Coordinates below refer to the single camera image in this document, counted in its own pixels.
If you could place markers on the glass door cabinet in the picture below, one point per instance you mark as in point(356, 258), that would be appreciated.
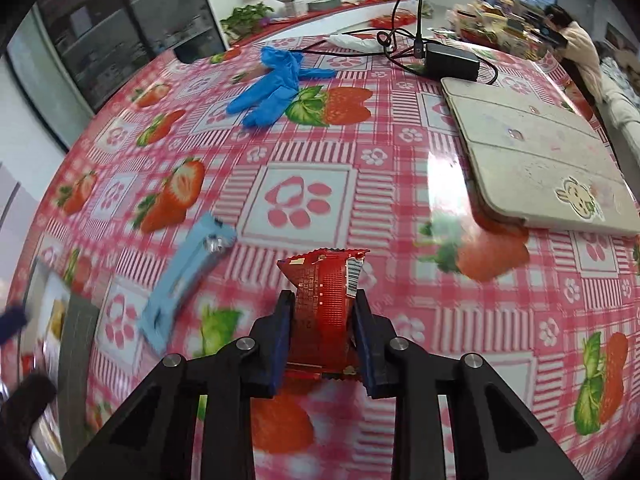
point(100, 25)

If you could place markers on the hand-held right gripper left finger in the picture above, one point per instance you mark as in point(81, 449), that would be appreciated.
point(280, 350)

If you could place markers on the light blue snack packet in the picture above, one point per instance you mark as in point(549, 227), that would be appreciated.
point(175, 295)

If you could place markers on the black power adapter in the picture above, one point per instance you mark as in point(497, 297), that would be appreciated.
point(450, 60)

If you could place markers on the green leafy plant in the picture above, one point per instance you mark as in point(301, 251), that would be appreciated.
point(245, 17)

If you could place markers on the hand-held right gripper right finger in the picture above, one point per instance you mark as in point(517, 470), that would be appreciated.
point(364, 355)

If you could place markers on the flat red box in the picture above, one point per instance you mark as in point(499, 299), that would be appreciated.
point(385, 21)

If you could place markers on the grey metal tin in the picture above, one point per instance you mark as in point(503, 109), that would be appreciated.
point(322, 5)

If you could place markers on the yellow snack packet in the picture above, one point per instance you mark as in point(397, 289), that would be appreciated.
point(56, 317)

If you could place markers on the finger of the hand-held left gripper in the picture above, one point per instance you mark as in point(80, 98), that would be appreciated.
point(12, 322)
point(27, 400)

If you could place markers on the strawberry print tablecloth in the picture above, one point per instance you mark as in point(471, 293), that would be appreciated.
point(300, 160)

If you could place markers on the small cardboard box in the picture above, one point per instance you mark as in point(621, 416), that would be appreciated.
point(292, 5)

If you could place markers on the framed wall picture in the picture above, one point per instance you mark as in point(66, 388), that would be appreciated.
point(617, 35)

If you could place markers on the pile of assorted goods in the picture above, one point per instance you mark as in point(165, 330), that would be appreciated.
point(500, 25)

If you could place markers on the blue disposable glove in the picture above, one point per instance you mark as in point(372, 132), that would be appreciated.
point(317, 74)
point(265, 95)

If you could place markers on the white plastic bag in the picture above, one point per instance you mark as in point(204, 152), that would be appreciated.
point(355, 41)

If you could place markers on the red snack packet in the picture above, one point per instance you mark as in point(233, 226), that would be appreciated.
point(320, 300)

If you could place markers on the grey rectangular tray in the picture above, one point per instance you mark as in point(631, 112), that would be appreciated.
point(77, 340)

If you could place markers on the white padded cloth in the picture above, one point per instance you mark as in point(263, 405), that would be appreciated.
point(622, 105)

